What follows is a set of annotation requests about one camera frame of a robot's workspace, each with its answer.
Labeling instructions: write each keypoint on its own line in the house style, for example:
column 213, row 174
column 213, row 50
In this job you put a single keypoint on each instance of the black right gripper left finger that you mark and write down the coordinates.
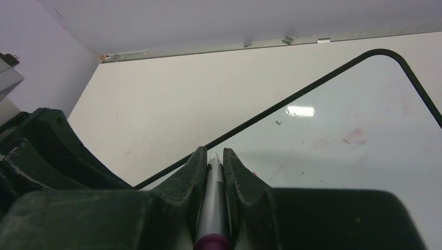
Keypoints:
column 164, row 217

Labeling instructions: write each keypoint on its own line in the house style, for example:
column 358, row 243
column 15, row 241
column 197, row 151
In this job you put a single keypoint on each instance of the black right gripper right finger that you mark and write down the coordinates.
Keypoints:
column 265, row 217

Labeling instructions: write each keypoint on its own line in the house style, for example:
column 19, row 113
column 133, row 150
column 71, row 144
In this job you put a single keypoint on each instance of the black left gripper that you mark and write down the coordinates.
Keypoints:
column 41, row 152

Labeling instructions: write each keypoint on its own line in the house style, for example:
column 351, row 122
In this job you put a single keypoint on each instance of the pink whiteboard marker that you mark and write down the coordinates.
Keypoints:
column 213, row 230

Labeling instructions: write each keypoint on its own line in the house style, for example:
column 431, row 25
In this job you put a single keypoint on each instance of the black framed whiteboard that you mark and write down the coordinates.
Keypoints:
column 368, row 125

